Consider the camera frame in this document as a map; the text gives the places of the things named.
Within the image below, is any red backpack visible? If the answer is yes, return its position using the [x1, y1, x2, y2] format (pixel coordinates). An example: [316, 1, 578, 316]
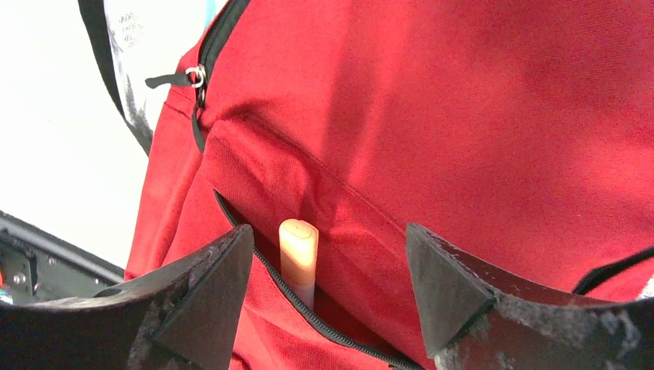
[79, 1, 653, 369]

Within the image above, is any orange marker pen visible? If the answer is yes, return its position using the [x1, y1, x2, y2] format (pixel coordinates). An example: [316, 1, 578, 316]
[278, 219, 319, 309]

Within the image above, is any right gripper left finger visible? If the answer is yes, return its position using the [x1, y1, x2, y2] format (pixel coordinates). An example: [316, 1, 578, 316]
[1, 225, 255, 369]

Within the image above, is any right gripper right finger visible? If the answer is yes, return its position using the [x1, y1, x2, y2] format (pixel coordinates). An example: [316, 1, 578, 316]
[406, 223, 653, 369]

